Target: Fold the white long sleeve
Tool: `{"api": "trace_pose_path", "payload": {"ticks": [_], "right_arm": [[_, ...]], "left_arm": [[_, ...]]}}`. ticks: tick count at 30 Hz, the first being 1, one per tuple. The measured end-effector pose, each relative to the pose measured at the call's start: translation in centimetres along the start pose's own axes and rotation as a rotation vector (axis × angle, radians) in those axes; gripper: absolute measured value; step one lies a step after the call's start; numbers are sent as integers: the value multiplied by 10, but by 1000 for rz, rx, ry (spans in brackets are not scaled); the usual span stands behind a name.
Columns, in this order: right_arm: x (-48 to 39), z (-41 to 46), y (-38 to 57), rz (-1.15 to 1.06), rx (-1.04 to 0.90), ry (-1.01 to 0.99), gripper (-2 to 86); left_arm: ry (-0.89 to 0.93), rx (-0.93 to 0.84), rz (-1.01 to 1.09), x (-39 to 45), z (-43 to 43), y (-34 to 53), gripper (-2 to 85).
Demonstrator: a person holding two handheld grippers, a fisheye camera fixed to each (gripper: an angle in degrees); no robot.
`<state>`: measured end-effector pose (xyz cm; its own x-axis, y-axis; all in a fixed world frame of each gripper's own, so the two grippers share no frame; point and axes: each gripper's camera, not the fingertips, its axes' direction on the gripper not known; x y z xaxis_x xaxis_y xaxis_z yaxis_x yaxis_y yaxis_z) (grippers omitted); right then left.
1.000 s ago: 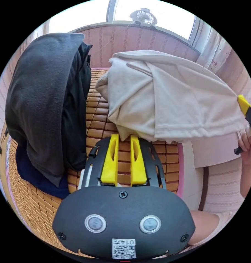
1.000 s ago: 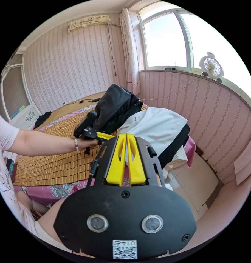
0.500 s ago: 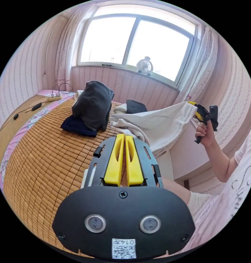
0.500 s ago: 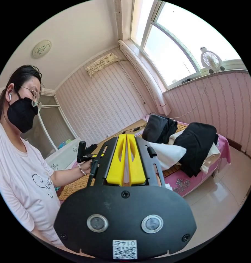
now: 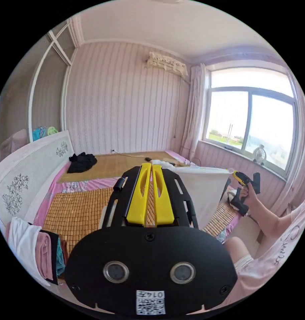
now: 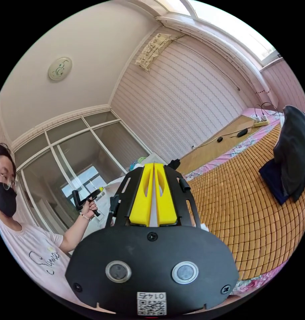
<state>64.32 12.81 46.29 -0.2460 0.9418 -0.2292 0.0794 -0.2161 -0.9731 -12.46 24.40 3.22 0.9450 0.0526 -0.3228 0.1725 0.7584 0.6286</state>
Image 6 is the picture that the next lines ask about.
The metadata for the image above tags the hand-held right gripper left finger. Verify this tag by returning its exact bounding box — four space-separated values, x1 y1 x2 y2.
129 163 154 227

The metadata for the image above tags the covered air conditioner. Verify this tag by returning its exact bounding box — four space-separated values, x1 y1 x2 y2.
134 32 186 73

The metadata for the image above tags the window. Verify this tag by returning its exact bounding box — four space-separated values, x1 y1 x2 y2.
155 0 284 67

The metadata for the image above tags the person's body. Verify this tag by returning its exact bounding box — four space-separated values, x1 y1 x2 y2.
0 143 81 307

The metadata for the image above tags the pile of clothes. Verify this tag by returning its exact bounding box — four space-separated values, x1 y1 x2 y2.
258 105 305 206

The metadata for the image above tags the power strip with chargers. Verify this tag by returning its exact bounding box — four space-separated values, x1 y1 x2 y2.
253 114 271 127

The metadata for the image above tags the person's left hand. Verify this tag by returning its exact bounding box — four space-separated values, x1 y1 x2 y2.
80 196 98 221

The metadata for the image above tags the glass partition with white frame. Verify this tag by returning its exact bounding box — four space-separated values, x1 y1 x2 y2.
13 111 153 236

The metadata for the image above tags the bed with woven mat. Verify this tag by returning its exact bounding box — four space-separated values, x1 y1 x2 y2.
176 108 305 298

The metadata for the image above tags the round ceiling lamp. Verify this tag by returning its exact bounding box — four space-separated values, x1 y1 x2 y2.
48 57 73 81

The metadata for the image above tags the person's left forearm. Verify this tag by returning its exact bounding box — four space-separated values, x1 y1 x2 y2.
59 213 93 253

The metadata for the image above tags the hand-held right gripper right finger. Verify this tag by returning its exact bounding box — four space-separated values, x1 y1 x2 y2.
154 163 179 227

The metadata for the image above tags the white long sleeve shirt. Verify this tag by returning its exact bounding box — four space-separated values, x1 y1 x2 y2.
96 160 211 232

